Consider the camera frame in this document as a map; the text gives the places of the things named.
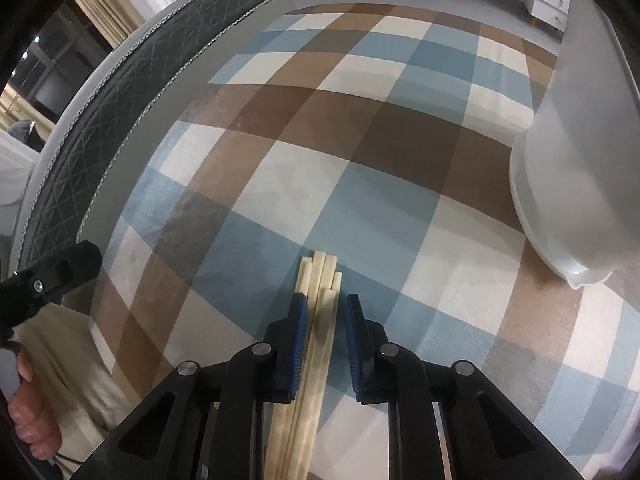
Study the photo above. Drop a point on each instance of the bundle of wooden chopsticks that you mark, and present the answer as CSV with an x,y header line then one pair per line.
x,y
320,320

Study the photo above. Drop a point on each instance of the grey quilted mattress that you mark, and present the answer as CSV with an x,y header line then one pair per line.
x,y
125,95

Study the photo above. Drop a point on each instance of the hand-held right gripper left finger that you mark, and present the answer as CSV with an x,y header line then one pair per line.
x,y
297,345

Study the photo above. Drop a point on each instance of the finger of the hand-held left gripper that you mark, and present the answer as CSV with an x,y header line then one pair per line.
x,y
65,270

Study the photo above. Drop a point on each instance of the grey bed frame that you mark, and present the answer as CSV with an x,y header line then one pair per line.
x,y
167,110

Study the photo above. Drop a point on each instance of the checked tablecloth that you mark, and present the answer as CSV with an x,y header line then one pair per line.
x,y
350,135

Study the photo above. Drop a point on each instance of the person's left hand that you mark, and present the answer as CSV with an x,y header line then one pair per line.
x,y
35,415

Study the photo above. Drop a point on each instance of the beige curtain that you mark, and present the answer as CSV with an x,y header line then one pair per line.
x,y
110,5

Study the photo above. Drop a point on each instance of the person's beige trousers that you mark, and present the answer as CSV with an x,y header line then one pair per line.
x,y
75,360

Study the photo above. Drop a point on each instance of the white utensil holder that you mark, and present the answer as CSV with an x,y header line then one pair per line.
x,y
575,185

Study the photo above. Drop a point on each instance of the dark window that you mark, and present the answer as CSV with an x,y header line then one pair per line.
x,y
50,85

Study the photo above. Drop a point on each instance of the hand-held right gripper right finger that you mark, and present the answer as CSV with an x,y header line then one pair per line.
x,y
356,345

